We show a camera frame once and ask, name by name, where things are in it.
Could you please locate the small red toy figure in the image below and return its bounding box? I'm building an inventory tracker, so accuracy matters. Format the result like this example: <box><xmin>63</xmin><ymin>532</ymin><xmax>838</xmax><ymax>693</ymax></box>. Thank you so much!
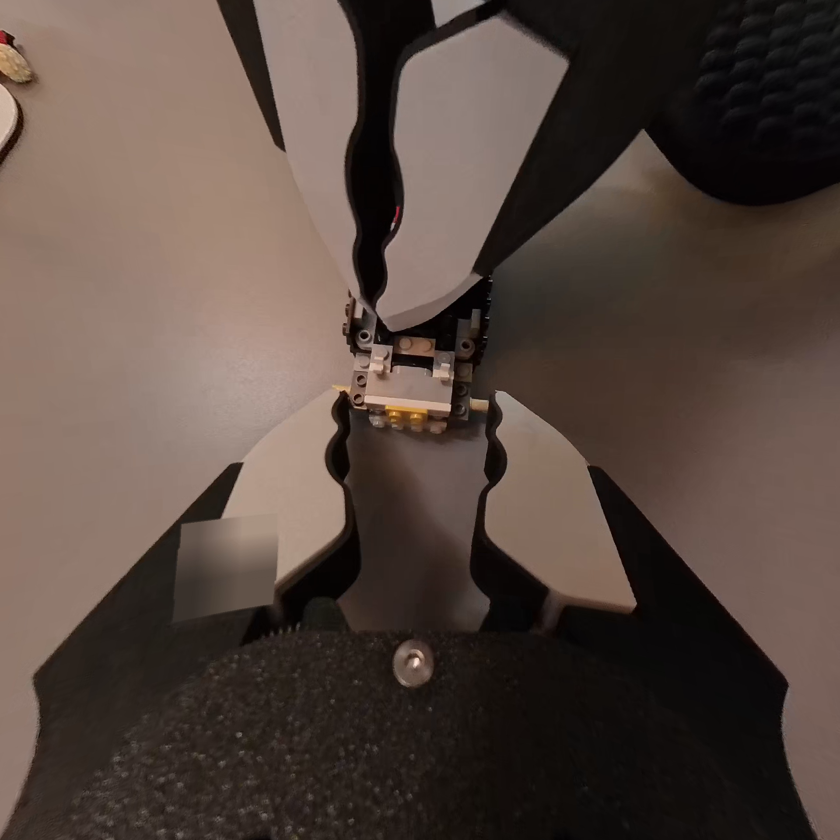
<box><xmin>0</xmin><ymin>29</ymin><xmax>36</xmax><ymax>84</ymax></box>

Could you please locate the toy brick vehicle model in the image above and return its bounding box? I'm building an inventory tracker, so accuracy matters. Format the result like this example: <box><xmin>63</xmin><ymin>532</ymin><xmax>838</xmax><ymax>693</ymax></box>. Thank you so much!
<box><xmin>333</xmin><ymin>274</ymin><xmax>494</xmax><ymax>438</ymax></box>

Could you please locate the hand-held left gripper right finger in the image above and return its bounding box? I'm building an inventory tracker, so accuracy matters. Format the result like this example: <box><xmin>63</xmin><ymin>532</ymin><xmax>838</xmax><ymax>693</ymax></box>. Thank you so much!
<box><xmin>471</xmin><ymin>390</ymin><xmax>639</xmax><ymax>632</ymax></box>

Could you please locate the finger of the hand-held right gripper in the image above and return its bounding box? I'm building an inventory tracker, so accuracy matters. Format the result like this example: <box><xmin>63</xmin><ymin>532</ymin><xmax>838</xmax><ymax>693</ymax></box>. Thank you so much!
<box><xmin>377</xmin><ymin>14</ymin><xmax>571</xmax><ymax>332</ymax></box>
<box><xmin>251</xmin><ymin>0</ymin><xmax>378</xmax><ymax>311</ymax></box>

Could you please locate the white book stand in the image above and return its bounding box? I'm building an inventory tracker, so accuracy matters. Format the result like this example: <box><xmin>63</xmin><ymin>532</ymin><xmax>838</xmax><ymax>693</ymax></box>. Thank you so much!
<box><xmin>0</xmin><ymin>84</ymin><xmax>25</xmax><ymax>156</ymax></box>

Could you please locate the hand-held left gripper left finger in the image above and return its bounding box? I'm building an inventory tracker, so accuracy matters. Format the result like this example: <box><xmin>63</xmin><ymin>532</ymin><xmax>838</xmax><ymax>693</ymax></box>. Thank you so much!
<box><xmin>222</xmin><ymin>392</ymin><xmax>362</xmax><ymax>593</ymax></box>

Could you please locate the grey desk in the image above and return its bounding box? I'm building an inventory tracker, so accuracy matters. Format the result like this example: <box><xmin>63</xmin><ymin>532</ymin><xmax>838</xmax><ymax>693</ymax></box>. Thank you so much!
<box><xmin>0</xmin><ymin>0</ymin><xmax>840</xmax><ymax>840</ymax></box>

